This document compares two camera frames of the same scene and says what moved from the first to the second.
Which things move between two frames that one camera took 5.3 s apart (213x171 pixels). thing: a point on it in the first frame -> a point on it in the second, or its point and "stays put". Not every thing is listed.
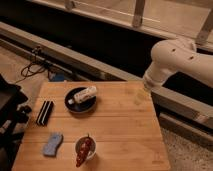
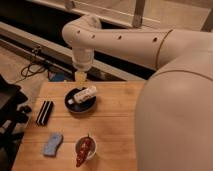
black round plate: (83, 106) stays put
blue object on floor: (55, 77) stays put
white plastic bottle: (83, 95) stays put
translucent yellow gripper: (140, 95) -> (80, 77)
